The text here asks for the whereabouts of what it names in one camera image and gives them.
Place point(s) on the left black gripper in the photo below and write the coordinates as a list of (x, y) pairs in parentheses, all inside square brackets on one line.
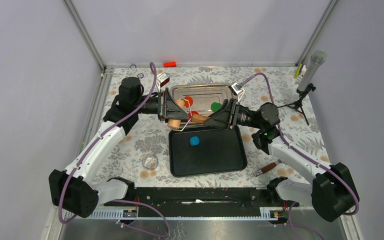
[(168, 108)]

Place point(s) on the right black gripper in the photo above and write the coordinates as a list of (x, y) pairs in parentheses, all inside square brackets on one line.
[(224, 118)]

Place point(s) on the wooden dough roller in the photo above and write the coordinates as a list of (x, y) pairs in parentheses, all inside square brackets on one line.
[(176, 125)]

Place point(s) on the blue dough piece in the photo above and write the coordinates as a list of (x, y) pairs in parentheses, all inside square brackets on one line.
[(194, 141)]

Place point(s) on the black plastic tray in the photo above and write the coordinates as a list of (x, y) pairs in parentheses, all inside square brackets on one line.
[(219, 151)]

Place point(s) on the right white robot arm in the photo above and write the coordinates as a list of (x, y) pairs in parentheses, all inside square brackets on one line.
[(329, 189)]

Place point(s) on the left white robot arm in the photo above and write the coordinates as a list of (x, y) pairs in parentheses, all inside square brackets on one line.
[(72, 189)]

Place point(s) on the green dough disc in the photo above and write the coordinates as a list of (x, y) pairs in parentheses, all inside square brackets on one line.
[(215, 106)]

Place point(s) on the orange dough disc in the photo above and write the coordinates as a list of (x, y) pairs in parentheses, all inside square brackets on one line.
[(188, 101)]

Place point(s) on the red dough disc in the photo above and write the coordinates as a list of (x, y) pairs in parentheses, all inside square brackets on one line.
[(190, 114)]

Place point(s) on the silver metal tray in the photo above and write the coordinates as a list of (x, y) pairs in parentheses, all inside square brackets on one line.
[(203, 95)]

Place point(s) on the orange block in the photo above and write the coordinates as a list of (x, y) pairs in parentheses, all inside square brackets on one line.
[(171, 64)]

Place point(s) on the floral tablecloth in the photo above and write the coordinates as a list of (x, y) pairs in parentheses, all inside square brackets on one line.
[(262, 84)]

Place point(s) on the small glass bowl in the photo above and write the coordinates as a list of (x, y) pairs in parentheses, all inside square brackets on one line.
[(150, 162)]

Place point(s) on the yellow marker pen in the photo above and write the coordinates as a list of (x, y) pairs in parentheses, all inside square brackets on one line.
[(298, 70)]

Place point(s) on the grey microphone on tripod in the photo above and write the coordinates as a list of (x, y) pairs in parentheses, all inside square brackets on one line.
[(305, 85)]

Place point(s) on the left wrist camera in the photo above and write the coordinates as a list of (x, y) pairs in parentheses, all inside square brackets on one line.
[(162, 79)]

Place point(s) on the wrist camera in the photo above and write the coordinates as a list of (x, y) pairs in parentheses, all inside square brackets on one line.
[(237, 90), (162, 79)]

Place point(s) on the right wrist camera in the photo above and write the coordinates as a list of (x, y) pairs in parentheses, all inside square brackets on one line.
[(237, 90)]

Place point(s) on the brown handled tool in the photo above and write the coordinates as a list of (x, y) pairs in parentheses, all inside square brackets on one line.
[(266, 168)]

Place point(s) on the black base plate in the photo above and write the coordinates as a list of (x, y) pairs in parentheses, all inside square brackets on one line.
[(194, 202)]

